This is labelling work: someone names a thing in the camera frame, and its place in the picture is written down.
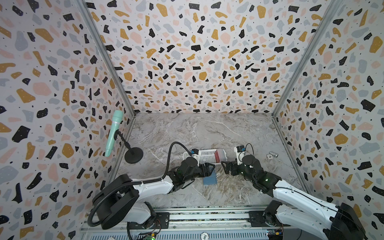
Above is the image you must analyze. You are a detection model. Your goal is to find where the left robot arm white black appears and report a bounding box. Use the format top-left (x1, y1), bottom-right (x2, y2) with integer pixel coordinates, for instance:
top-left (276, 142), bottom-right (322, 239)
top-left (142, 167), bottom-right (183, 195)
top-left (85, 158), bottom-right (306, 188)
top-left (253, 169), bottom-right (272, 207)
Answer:
top-left (87, 157), bottom-right (216, 230)

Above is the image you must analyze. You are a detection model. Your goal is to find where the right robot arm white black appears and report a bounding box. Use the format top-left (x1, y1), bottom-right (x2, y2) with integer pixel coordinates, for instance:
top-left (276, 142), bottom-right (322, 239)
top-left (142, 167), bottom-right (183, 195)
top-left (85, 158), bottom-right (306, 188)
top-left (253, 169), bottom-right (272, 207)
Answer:
top-left (221, 155), bottom-right (367, 240)

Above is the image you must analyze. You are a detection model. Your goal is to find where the stack of red cards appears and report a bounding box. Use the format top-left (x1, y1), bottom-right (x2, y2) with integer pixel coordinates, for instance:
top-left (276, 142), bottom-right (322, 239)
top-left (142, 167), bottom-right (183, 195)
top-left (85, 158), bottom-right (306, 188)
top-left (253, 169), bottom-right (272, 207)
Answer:
top-left (215, 149), bottom-right (228, 163)

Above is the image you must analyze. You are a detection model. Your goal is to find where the white plastic mesh basket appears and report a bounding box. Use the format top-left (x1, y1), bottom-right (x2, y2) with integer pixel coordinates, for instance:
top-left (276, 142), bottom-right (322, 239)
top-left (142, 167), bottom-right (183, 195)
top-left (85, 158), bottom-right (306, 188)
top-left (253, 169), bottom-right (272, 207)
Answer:
top-left (183, 149), bottom-right (220, 165)

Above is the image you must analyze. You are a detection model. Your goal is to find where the small silver metal object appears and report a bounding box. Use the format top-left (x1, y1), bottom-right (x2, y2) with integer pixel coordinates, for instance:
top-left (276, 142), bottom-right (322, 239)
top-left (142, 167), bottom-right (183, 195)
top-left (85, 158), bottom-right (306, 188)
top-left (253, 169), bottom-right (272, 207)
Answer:
top-left (266, 152), bottom-right (279, 160)

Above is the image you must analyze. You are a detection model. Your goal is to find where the black microphone stand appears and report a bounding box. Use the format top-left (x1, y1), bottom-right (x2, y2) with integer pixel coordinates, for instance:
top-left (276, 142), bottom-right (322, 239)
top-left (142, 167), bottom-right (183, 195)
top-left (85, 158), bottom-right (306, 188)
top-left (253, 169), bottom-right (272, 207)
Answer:
top-left (114, 130), bottom-right (144, 164)

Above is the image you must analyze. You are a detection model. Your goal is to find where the mint green microphone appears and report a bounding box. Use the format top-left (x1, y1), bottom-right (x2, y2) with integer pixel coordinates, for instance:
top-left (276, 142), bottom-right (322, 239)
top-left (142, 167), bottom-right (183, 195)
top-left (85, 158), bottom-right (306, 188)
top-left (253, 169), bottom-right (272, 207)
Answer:
top-left (105, 110), bottom-right (124, 157)

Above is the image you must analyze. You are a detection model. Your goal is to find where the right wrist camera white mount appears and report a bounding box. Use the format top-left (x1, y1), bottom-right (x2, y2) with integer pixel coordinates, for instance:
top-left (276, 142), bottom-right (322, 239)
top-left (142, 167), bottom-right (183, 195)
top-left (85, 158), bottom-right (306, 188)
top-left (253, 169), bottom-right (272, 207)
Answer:
top-left (234, 145), bottom-right (246, 165)

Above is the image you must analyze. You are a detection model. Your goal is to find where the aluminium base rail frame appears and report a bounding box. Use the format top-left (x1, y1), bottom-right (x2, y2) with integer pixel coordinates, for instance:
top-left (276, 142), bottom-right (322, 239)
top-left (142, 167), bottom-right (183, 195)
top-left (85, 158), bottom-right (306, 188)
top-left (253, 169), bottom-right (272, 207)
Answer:
top-left (77, 206), bottom-right (327, 240)

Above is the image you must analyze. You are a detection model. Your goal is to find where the black corrugated cable hose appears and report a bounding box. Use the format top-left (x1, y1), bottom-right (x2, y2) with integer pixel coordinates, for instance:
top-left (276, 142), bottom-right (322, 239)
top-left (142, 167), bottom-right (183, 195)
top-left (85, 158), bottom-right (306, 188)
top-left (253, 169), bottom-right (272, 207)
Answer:
top-left (86, 141), bottom-right (193, 228)

